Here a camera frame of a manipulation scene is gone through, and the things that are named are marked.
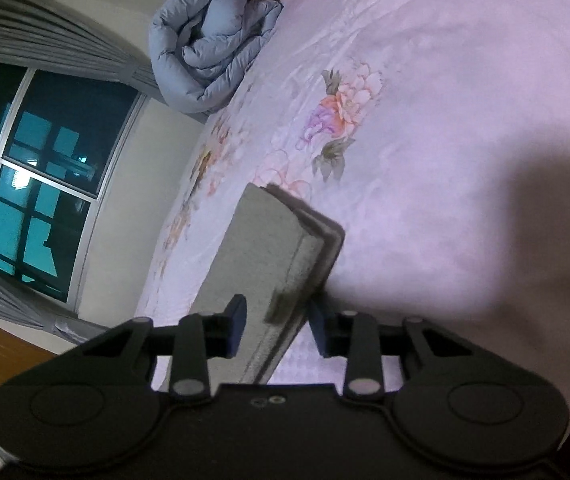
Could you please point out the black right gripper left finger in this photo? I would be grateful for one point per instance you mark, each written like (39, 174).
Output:
(197, 339)

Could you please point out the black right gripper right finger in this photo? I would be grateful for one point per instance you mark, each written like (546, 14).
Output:
(363, 342)

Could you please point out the grey pants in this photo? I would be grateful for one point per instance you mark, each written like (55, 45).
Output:
(260, 242)

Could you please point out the grey curtain lower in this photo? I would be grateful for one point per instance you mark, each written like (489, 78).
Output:
(23, 306)

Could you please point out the grey curtain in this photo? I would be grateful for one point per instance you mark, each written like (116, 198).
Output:
(43, 35)
(23, 306)

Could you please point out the pink floral bed sheet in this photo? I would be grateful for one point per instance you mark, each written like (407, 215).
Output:
(436, 133)

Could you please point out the light blue rolled duvet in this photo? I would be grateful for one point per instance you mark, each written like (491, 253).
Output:
(201, 49)

